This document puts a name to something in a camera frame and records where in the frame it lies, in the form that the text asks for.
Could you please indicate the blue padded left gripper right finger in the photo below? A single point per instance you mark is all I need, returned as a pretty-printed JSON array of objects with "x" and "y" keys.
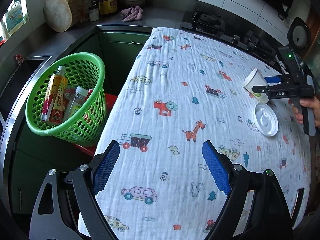
[{"x": 217, "y": 167}]

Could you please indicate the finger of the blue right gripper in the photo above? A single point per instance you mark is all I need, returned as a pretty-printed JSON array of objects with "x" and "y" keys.
[{"x": 273, "y": 79}]

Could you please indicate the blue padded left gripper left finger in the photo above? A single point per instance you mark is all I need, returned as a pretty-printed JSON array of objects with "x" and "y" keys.
[{"x": 103, "y": 166}]

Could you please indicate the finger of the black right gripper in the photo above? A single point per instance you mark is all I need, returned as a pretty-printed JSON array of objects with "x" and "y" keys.
[{"x": 260, "y": 89}]

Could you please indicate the clear plastic bottle white cap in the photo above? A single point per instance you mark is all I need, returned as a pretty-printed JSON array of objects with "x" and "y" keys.
[{"x": 75, "y": 101}]

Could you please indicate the orange red tea bottle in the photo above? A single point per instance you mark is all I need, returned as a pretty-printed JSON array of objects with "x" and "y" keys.
[{"x": 52, "y": 111}]

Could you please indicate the steel kitchen sink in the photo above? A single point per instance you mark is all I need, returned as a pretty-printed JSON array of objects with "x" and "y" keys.
[{"x": 13, "y": 99}]

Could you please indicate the person right hand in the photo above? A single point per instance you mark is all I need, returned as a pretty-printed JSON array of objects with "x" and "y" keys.
[{"x": 313, "y": 103}]

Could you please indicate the white paper cup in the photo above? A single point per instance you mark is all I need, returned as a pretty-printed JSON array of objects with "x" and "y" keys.
[{"x": 255, "y": 79}]

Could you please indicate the white plastic lid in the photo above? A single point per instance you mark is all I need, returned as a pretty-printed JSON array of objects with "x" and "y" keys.
[{"x": 266, "y": 120}]

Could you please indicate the white cartoon print cloth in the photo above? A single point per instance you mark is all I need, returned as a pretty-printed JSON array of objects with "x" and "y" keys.
[{"x": 184, "y": 89}]

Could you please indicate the green perforated plastic basket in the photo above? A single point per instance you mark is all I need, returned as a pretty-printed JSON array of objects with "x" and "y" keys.
[{"x": 84, "y": 128}]

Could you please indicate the black gas stove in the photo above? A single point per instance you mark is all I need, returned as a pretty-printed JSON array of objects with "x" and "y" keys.
[{"x": 234, "y": 31}]

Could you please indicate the green cabinet door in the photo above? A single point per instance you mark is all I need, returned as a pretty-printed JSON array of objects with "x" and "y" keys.
[{"x": 119, "y": 50}]

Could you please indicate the pink rag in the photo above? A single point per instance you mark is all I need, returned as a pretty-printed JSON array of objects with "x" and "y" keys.
[{"x": 132, "y": 14}]

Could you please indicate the white small jar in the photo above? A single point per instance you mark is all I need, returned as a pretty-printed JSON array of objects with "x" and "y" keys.
[{"x": 93, "y": 12}]

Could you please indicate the round wooden chopping block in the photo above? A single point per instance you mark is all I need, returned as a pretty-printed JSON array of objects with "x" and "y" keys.
[{"x": 60, "y": 15}]

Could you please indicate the detergent jug on windowsill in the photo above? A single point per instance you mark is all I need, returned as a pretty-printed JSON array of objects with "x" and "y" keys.
[{"x": 14, "y": 18}]

